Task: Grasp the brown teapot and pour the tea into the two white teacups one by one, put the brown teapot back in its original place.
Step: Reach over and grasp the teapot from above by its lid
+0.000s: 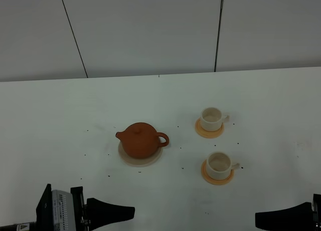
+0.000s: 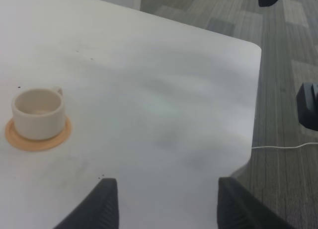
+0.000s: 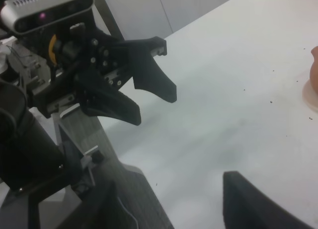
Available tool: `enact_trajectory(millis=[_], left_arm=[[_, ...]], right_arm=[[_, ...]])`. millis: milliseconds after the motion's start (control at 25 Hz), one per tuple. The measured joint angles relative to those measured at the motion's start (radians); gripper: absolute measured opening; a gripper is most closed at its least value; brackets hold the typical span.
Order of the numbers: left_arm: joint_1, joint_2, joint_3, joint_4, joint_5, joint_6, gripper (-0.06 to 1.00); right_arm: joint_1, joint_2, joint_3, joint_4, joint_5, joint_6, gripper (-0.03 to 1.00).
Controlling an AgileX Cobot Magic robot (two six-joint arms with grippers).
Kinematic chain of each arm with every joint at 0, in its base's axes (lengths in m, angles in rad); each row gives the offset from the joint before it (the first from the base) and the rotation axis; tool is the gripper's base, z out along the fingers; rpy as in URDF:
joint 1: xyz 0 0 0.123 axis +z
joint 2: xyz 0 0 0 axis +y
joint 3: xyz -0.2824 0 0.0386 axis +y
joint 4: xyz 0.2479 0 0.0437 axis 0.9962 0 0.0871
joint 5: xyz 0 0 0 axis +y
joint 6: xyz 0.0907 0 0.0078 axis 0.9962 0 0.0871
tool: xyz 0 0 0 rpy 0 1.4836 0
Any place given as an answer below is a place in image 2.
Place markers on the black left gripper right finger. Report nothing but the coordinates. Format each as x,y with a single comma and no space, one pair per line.
238,209

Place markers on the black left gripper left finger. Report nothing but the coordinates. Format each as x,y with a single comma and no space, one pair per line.
99,210

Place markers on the white far teacup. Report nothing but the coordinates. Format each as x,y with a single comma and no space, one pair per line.
39,113

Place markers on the black chair base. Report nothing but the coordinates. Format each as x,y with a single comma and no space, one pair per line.
307,105

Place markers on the orange far coaster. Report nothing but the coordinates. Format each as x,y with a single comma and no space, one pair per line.
21,143

